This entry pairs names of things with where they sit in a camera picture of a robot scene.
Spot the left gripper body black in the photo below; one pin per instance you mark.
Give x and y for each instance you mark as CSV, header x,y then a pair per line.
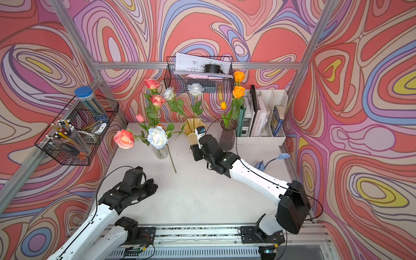
x,y
135,193

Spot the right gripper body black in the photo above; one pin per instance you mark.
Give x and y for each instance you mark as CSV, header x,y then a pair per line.
x,y
199,154

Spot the small orange tulip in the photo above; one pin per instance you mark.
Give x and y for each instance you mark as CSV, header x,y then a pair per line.
x,y
226,117

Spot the pink rose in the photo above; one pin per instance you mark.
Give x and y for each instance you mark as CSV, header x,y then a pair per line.
x,y
157,102
126,139
153,86

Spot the small pink rosebud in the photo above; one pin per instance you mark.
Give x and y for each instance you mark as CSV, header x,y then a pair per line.
x,y
141,121

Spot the orange rose tall stem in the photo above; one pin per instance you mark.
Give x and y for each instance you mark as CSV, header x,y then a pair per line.
x,y
239,76

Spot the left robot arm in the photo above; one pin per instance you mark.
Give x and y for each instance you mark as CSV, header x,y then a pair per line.
x,y
104,229

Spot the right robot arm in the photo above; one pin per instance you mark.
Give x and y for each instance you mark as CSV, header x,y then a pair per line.
x,y
292,202

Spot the purple ribbed glass vase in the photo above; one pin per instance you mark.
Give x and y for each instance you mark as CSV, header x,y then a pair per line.
x,y
228,136

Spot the yellow ruffled vase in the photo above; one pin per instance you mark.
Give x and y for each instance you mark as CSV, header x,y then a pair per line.
x,y
189,128

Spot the clear glass vase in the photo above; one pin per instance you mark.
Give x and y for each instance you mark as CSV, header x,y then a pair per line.
x,y
161,153

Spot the teal green folder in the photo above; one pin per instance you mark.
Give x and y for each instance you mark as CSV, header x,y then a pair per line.
x,y
240,120

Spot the black white magazine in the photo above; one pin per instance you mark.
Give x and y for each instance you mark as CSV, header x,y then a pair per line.
x,y
248,116

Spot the blue desk lamp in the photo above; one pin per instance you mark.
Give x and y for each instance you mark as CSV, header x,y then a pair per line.
x,y
262,165

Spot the pink book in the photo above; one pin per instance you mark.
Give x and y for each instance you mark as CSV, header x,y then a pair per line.
x,y
260,118

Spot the white plastic book organizer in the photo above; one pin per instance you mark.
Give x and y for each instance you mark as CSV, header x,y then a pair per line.
x,y
271,99

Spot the blue treehouse book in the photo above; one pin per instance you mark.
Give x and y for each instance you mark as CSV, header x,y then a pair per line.
x,y
277,119

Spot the black tape roll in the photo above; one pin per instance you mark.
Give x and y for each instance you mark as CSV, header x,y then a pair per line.
x,y
213,69

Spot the cup of pencils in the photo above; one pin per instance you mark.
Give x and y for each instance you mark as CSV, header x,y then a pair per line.
x,y
68,139

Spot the white papers in basket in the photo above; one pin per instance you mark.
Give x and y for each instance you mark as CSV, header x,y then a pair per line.
x,y
194,65

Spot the blue lid pencil jar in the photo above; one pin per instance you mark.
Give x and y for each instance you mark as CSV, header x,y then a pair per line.
x,y
90,101

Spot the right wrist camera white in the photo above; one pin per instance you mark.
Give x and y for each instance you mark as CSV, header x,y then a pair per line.
x,y
200,132

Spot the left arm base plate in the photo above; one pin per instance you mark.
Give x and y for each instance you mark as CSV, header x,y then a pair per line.
x,y
141,235

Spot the black wire basket left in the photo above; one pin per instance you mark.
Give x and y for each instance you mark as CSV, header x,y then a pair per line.
x,y
92,131

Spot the black wire basket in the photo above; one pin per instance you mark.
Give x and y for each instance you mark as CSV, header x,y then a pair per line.
x,y
92,131
179,83

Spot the black wire basket back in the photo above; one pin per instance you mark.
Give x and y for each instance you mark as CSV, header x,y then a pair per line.
x,y
179,83

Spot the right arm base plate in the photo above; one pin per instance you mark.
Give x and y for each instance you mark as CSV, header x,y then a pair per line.
x,y
254,235

